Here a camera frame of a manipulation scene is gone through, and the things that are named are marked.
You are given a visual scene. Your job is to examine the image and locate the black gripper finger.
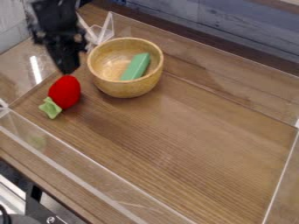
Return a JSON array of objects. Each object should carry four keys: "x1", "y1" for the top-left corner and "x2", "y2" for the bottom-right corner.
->
[
  {"x1": 45, "y1": 44, "x2": 62, "y2": 69},
  {"x1": 61, "y1": 47, "x2": 82, "y2": 74}
]

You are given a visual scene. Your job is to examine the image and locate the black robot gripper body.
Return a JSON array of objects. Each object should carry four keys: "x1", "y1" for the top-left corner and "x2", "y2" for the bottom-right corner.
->
[{"x1": 23, "y1": 0, "x2": 89, "y2": 51}]

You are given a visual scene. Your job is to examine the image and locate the red plush strawberry toy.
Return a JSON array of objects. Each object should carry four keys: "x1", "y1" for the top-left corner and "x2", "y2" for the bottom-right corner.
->
[{"x1": 38, "y1": 75, "x2": 79, "y2": 119}]

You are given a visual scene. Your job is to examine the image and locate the light wooden bowl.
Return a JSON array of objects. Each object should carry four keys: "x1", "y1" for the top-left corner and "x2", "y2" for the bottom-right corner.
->
[{"x1": 86, "y1": 38, "x2": 164, "y2": 98}]

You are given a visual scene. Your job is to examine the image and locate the green rectangular block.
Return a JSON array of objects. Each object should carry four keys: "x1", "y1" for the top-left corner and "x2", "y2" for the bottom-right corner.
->
[{"x1": 119, "y1": 52, "x2": 150, "y2": 81}]

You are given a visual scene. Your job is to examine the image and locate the clear acrylic corner bracket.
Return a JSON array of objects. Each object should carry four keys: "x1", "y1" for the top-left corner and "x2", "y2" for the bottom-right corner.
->
[{"x1": 78, "y1": 12, "x2": 114, "y2": 45}]

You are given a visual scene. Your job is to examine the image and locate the clear acrylic tray wall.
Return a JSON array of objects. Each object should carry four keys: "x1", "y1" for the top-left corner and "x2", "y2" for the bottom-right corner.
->
[{"x1": 0, "y1": 16, "x2": 299, "y2": 224}]

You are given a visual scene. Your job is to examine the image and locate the black table frame bracket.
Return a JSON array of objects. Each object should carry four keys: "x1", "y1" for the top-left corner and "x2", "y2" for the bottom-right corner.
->
[{"x1": 23, "y1": 184, "x2": 67, "y2": 224}]

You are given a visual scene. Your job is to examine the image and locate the black cable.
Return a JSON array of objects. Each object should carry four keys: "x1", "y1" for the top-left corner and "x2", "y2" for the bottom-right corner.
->
[{"x1": 0, "y1": 204, "x2": 13, "y2": 224}]

